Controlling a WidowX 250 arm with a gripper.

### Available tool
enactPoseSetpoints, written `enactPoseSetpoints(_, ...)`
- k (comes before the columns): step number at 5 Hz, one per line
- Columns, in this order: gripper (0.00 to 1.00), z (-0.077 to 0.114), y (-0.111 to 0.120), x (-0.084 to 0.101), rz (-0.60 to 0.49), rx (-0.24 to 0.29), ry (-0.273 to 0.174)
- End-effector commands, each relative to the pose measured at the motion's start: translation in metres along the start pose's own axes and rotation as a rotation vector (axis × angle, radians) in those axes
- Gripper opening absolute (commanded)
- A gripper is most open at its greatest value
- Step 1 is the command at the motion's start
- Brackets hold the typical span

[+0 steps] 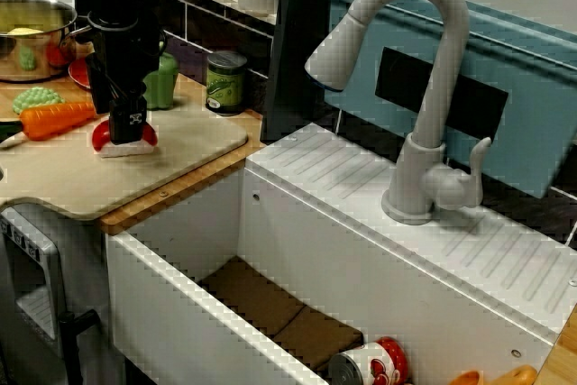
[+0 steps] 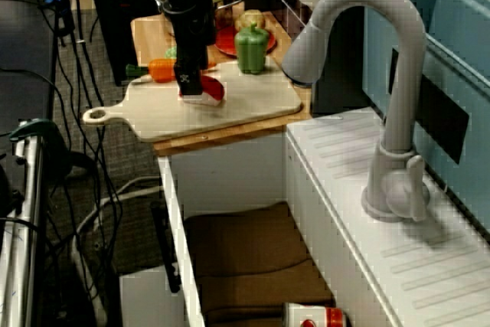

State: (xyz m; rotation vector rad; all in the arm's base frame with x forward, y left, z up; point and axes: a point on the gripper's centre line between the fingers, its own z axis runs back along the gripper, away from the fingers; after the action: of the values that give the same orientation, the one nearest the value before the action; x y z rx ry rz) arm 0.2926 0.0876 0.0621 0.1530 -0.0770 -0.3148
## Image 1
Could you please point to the brown sink mat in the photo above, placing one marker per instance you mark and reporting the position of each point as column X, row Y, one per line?
column 270, row 304

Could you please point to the green pea can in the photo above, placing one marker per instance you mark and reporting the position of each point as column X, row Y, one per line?
column 225, row 87

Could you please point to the white toy sink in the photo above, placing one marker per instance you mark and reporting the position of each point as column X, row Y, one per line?
column 315, row 245

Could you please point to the black label on bin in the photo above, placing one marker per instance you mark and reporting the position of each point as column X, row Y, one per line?
column 473, row 105

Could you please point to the red plate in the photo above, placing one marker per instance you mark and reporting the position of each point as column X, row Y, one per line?
column 79, row 74

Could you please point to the teal plastic bin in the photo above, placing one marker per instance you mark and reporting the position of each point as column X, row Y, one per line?
column 532, row 78

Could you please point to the wooden stove countertop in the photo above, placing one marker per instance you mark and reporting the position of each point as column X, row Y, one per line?
column 563, row 358

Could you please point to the green toy grapes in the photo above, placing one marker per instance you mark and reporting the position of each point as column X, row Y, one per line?
column 38, row 101

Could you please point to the grey toy dishwasher panel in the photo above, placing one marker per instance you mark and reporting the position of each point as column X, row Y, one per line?
column 27, row 268

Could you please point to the yellow toy food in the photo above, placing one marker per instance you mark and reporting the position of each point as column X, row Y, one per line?
column 24, row 31

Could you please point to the grey toy faucet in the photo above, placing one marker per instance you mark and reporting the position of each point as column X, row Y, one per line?
column 428, row 132

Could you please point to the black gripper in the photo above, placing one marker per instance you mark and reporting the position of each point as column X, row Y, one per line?
column 121, row 60

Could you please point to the orange toy carrot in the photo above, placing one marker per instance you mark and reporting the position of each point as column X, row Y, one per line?
column 54, row 119

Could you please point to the orange toy strainer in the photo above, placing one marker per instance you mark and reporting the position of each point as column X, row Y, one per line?
column 518, row 376

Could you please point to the steel pot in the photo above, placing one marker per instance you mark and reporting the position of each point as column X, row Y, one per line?
column 54, row 24

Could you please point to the red white tomato can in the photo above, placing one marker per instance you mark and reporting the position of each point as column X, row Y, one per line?
column 378, row 362

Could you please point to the black upright panel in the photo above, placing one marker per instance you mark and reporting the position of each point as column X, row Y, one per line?
column 297, row 65

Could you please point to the pale wooden cutting board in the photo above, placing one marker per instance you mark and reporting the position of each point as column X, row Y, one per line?
column 135, row 177

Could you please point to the red white toy sushi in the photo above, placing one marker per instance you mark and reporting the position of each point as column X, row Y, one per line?
column 126, row 150

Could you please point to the green toy bell pepper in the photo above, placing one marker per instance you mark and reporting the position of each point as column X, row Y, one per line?
column 162, row 87

